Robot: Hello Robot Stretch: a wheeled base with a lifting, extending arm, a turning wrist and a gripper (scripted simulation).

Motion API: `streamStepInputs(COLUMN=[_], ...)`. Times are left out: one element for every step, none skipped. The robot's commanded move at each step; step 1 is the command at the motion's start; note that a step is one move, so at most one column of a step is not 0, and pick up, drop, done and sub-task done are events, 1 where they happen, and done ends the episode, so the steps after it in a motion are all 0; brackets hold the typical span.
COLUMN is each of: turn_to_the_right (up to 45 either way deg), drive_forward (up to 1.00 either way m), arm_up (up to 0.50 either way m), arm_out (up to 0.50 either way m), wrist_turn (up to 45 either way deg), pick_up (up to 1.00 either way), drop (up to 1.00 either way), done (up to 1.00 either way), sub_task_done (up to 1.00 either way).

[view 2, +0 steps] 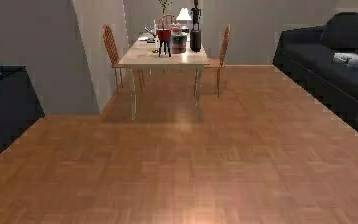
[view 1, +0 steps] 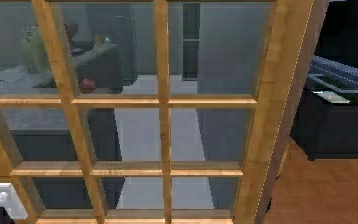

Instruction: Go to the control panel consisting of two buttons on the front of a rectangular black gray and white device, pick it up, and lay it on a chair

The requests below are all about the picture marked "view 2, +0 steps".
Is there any orange wooden chair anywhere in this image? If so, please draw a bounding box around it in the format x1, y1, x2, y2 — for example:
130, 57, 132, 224
102, 23, 146, 94
194, 23, 232, 99
158, 13, 177, 31

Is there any black cabinet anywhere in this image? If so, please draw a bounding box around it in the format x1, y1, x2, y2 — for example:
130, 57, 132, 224
0, 65, 46, 166

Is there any black sofa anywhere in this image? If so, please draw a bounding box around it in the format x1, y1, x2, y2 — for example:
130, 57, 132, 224
272, 11, 358, 138

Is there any white table lamp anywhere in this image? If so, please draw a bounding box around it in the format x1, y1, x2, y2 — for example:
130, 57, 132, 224
175, 7, 193, 32

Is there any green house plant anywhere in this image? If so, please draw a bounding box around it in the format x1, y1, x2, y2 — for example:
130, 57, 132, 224
158, 0, 175, 16

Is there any dark red green container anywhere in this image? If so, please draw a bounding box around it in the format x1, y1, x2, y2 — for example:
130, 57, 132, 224
171, 23, 189, 55

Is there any pale wooden dining table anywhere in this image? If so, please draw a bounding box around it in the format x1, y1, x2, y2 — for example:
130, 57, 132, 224
118, 31, 211, 122

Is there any black tall statue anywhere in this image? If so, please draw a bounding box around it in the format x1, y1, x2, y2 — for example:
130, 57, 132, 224
189, 0, 203, 54

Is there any grey cushion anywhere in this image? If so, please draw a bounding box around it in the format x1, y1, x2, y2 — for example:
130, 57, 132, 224
332, 52, 358, 69

